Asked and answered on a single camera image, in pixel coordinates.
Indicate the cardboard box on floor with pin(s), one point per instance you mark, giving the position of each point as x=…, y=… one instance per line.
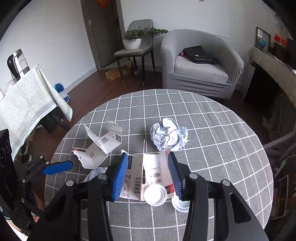
x=114, y=74

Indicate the red white SanDisk package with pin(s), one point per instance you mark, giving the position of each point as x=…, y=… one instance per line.
x=144, y=170

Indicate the open white blister package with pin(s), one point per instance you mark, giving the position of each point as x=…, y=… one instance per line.
x=110, y=141

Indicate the white paper cup lid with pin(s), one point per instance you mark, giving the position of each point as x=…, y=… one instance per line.
x=155, y=195

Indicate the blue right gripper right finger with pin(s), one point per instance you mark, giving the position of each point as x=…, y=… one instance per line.
x=177, y=175

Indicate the white patterned tablecloth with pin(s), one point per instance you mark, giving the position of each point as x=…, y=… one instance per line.
x=26, y=103

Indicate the beige lace desk cloth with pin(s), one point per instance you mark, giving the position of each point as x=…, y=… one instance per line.
x=280, y=73

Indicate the camera mounted on gripper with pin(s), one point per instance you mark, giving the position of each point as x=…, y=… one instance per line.
x=5, y=152

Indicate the black electric kettle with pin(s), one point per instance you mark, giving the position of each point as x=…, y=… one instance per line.
x=17, y=65

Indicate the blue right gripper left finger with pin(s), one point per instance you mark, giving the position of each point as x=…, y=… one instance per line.
x=119, y=176

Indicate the small blue globe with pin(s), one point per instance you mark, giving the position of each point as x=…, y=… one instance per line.
x=261, y=43

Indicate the black handbag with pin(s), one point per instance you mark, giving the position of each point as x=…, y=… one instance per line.
x=197, y=55

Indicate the grey dining chair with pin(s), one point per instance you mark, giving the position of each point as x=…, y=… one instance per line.
x=146, y=47

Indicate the potted green plant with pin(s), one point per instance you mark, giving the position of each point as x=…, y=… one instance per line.
x=133, y=38

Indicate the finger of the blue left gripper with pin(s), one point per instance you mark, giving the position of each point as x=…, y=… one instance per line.
x=57, y=167

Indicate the blue slippers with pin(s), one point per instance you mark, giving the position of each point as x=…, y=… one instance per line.
x=61, y=90

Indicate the picture frame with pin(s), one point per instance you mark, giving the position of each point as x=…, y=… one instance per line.
x=263, y=35

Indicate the small red flags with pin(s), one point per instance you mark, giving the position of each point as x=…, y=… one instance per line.
x=280, y=40

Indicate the torn red white package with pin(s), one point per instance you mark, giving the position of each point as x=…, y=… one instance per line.
x=91, y=157

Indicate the crumpled white paper ball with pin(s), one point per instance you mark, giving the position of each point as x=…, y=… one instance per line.
x=168, y=134

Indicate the grey armchair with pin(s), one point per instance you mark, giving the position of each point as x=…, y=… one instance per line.
x=215, y=81

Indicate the grey door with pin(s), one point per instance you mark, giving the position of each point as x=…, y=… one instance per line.
x=102, y=22

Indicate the grey checked round tablecloth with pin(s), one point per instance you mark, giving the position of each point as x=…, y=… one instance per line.
x=212, y=140

